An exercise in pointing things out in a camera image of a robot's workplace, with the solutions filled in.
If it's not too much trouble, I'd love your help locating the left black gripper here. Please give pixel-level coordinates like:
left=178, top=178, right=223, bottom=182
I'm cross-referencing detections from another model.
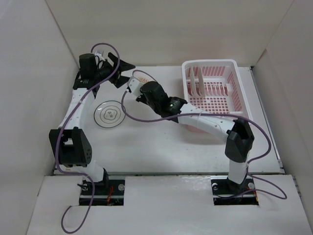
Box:
left=94, top=53, right=135, bottom=87

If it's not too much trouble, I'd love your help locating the partly hidden orange plate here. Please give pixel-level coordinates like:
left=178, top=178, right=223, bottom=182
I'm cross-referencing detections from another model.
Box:
left=132, top=70, right=157, bottom=83

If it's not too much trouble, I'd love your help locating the orange sunburst plate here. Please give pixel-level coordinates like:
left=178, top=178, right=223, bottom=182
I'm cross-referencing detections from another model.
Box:
left=190, top=67, right=197, bottom=96

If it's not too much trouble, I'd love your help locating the flower emblem plate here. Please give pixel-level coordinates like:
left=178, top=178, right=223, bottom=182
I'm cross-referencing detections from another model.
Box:
left=93, top=100, right=126, bottom=129

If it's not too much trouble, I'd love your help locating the green red rimmed plate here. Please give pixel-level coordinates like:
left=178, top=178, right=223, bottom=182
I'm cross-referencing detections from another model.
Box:
left=198, top=66, right=205, bottom=97

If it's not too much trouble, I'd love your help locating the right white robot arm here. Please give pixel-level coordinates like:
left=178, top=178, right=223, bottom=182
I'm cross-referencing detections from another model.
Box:
left=134, top=81, right=254, bottom=193

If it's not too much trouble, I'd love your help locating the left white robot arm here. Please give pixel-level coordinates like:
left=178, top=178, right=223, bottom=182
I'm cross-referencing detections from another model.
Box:
left=49, top=52, right=135, bottom=194

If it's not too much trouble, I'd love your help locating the pink white dish rack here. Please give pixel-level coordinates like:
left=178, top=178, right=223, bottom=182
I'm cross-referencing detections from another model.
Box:
left=181, top=59, right=253, bottom=119

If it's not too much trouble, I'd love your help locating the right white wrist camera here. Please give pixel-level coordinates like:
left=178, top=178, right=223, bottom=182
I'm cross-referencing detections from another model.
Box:
left=127, top=76, right=144, bottom=97

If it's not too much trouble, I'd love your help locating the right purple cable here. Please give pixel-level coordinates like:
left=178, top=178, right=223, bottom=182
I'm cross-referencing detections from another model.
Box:
left=121, top=88, right=288, bottom=200

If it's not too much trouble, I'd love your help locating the purple cable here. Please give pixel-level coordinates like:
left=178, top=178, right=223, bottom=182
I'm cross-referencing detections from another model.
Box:
left=121, top=88, right=288, bottom=200
left=55, top=43, right=121, bottom=234

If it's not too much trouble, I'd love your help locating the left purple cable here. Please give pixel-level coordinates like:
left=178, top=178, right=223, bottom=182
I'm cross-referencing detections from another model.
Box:
left=55, top=43, right=121, bottom=234

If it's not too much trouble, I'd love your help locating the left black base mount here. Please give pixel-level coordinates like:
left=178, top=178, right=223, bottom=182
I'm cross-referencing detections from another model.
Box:
left=78, top=179, right=125, bottom=206

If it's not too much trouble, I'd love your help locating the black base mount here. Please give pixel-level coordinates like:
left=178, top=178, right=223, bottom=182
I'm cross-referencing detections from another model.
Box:
left=211, top=178, right=259, bottom=206
left=78, top=179, right=125, bottom=206

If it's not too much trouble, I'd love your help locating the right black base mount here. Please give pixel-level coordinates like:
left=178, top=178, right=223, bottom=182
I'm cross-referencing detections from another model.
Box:
left=211, top=178, right=259, bottom=206

